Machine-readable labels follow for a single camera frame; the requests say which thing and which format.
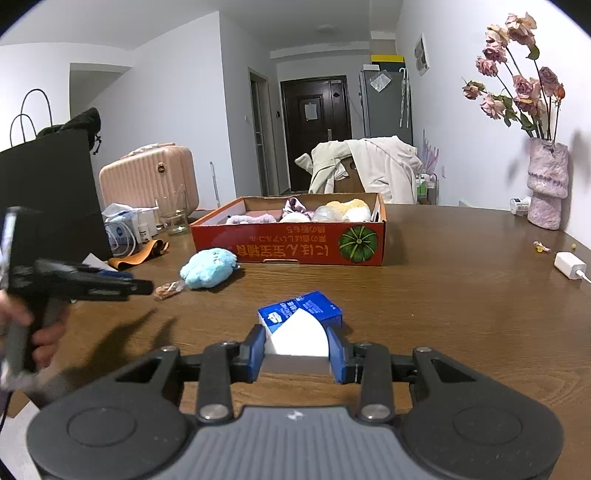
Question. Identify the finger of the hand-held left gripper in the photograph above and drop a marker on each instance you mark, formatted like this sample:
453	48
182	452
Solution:
115	290
78	270

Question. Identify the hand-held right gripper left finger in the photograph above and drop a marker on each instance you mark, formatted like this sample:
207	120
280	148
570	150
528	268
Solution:
255	355

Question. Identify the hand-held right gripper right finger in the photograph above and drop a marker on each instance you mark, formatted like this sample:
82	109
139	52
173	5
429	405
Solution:
338	357

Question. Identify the blue white tissue pack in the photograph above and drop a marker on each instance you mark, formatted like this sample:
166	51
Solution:
318	307

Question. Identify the blue plush toy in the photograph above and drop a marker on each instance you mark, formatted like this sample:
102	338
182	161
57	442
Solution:
207	270

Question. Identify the orange cardboard box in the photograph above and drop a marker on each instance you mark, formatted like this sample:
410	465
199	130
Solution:
286	242

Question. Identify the light purple plush toy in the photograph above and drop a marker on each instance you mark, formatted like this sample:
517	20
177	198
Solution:
254	218

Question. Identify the person's left hand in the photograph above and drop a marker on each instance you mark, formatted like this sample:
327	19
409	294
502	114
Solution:
48	341

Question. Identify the white paper sheet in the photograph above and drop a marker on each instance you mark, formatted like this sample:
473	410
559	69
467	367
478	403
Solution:
99	261

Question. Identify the candy wrapper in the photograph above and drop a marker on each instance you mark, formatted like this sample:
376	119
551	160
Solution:
168	290

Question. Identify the clear plastic bag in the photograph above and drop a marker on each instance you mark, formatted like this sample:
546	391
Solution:
122	230

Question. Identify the black paper bag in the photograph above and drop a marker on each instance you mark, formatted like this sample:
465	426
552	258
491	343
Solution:
46	184

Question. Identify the glass beaker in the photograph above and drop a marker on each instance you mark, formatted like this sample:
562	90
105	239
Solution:
173	214

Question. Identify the pink suitcase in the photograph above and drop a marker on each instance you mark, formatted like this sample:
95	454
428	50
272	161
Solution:
147	180

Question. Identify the dark fluffy cloth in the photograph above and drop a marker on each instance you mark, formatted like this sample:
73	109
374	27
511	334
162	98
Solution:
78	124

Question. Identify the white plush toy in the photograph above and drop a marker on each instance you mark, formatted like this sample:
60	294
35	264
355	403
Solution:
358	215

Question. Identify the yellow plush toy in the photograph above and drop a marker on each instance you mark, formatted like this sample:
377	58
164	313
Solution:
346	205

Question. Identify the brown cardboard box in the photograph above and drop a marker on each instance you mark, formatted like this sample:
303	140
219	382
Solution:
348	177

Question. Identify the small trolley rack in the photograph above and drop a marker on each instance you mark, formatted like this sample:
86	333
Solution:
425	189

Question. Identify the dark entrance door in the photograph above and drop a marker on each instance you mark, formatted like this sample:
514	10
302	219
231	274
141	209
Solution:
318	152

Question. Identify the grey interior door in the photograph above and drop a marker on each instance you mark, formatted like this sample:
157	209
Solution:
259	134

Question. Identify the small pink trinket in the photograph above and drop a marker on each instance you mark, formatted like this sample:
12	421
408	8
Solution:
541	247

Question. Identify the small white jar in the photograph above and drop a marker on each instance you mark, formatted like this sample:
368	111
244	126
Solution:
519	206

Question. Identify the grey refrigerator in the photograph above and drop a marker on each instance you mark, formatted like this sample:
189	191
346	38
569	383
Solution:
383	115

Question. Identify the white paper notice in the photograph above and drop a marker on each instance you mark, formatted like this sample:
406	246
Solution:
311	111

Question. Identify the white charger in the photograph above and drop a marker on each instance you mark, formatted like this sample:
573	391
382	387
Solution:
569	264

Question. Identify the white umbrella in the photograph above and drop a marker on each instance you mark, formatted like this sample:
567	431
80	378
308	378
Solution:
404	97

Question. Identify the pink textured vase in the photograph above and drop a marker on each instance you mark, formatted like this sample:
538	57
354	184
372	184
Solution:
547	184

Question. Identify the small clear bag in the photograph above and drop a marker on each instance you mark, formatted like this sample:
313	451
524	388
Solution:
380	82

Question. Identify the yellow box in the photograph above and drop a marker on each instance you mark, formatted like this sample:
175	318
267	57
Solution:
388	59

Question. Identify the dried pink flowers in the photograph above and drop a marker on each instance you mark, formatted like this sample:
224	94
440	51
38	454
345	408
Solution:
521	87

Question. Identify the purple wall decoration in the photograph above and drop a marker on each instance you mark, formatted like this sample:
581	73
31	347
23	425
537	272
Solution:
430	154

